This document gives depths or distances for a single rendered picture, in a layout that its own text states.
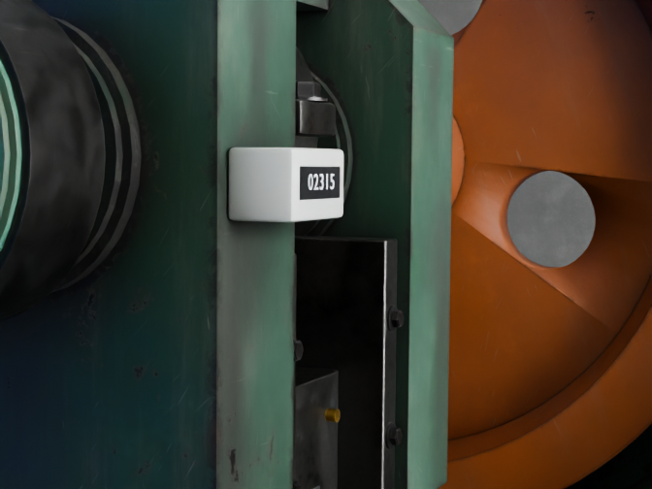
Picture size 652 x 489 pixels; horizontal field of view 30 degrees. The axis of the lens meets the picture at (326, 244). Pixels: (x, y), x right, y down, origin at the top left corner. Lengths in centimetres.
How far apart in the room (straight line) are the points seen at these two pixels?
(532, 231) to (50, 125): 367
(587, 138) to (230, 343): 56
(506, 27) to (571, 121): 11
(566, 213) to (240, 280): 353
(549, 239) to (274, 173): 357
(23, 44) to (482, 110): 65
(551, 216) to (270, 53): 351
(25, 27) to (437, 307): 48
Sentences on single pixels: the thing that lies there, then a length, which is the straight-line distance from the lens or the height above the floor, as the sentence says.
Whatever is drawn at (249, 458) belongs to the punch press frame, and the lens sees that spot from 71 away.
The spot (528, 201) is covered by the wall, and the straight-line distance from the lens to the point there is 421.
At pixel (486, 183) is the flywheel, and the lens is 118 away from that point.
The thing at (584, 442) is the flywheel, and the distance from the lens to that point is 115.
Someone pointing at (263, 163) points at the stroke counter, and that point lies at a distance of 65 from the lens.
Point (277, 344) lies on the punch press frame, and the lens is 73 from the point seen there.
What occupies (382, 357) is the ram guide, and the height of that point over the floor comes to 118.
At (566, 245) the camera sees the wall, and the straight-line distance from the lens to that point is 419.
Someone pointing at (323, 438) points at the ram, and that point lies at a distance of 91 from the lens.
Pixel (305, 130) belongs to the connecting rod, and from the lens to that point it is 82.
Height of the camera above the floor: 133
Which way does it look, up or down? 4 degrees down
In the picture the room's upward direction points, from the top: 1 degrees clockwise
